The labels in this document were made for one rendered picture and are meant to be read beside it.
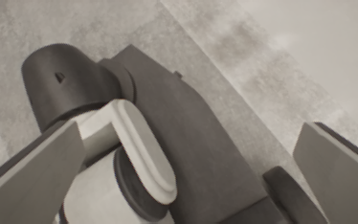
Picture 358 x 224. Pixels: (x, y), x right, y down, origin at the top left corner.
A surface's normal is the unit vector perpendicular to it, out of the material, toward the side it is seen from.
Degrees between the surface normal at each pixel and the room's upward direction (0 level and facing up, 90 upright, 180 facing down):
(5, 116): 0
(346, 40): 12
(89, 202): 5
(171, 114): 0
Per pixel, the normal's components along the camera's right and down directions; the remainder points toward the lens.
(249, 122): -0.24, -0.14
